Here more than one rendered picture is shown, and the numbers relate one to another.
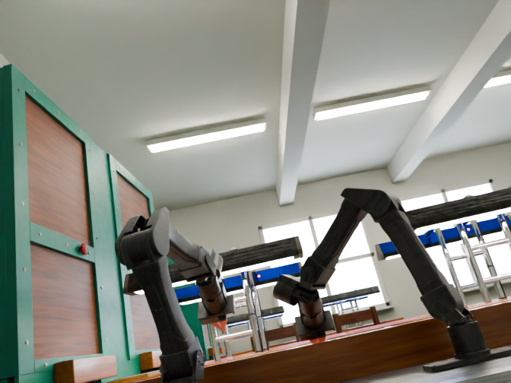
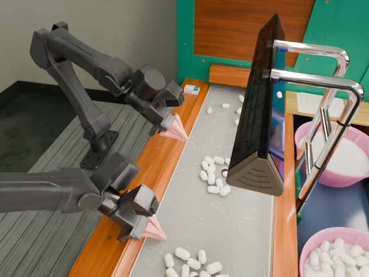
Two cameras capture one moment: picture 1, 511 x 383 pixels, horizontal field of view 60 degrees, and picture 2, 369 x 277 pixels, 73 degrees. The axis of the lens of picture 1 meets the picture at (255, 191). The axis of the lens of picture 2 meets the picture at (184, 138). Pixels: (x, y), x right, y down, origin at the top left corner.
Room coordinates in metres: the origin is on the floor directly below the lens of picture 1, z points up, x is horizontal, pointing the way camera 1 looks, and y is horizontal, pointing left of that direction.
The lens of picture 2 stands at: (1.45, -0.35, 1.34)
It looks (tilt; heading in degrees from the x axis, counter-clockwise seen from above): 42 degrees down; 104
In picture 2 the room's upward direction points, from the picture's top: straight up
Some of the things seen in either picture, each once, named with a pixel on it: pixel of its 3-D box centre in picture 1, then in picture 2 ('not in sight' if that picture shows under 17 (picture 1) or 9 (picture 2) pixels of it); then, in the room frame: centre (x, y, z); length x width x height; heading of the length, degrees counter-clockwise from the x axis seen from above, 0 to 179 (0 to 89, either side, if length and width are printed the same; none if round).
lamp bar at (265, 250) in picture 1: (213, 265); (268, 71); (1.50, 0.20, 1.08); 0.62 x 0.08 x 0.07; 88
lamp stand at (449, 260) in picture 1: (464, 273); not in sight; (1.94, -0.80, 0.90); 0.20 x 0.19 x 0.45; 88
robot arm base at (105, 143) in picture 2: not in sight; (98, 141); (0.97, 0.23, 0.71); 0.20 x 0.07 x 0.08; 93
